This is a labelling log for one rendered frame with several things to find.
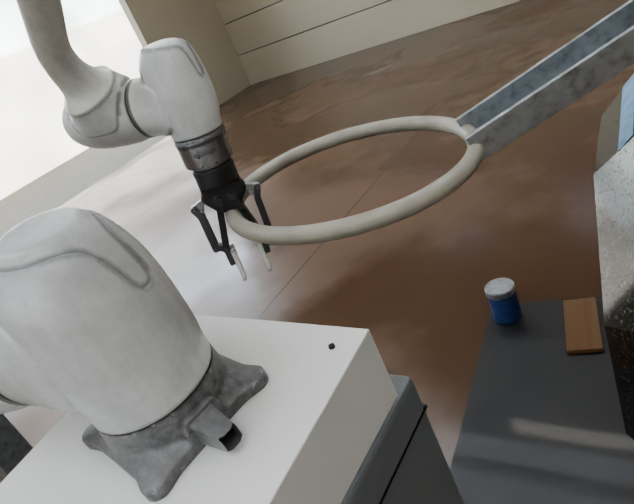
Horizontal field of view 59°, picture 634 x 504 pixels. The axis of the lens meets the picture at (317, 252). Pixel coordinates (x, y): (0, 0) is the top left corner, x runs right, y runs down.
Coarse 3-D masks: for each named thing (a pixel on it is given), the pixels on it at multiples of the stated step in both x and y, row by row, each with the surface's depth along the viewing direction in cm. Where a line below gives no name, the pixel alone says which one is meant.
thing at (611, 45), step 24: (600, 24) 93; (624, 24) 93; (576, 48) 95; (600, 48) 85; (624, 48) 85; (528, 72) 98; (552, 72) 97; (576, 72) 87; (600, 72) 86; (504, 96) 100; (528, 96) 89; (552, 96) 89; (576, 96) 88; (456, 120) 103; (480, 120) 102; (504, 120) 91; (528, 120) 91; (504, 144) 93
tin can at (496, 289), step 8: (496, 280) 193; (504, 280) 192; (488, 288) 191; (496, 288) 190; (504, 288) 188; (512, 288) 187; (488, 296) 190; (496, 296) 187; (504, 296) 186; (512, 296) 187; (496, 304) 189; (504, 304) 188; (512, 304) 188; (496, 312) 191; (504, 312) 190; (512, 312) 190; (520, 312) 192; (496, 320) 194; (504, 320) 191; (512, 320) 191
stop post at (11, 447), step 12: (0, 420) 131; (0, 432) 131; (12, 432) 133; (0, 444) 131; (12, 444) 133; (24, 444) 135; (0, 456) 130; (12, 456) 133; (24, 456) 135; (0, 468) 131; (12, 468) 132; (0, 480) 136
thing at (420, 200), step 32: (352, 128) 123; (384, 128) 120; (416, 128) 116; (448, 128) 108; (288, 160) 121; (480, 160) 91; (416, 192) 84; (448, 192) 85; (256, 224) 92; (320, 224) 84; (352, 224) 82; (384, 224) 83
